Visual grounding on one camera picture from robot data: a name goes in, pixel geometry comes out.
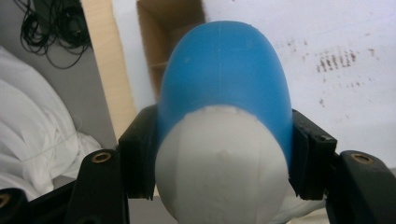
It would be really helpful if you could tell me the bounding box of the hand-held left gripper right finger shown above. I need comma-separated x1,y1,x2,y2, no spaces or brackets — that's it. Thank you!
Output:
289,108,396,224

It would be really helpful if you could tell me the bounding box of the brown cardboard box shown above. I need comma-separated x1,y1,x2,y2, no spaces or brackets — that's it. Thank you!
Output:
135,0,207,101

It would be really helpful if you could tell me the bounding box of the white crumpled cloth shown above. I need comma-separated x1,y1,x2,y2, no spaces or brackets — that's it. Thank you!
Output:
0,46,104,202

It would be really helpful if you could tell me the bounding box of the bundle of black cables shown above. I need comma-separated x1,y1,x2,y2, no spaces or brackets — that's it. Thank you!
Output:
12,0,93,70

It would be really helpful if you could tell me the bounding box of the blue bottle with white cap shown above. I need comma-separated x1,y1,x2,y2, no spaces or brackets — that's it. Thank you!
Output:
154,20,294,224

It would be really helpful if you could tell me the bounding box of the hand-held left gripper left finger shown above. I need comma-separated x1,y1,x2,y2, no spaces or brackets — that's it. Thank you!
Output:
64,104,159,224

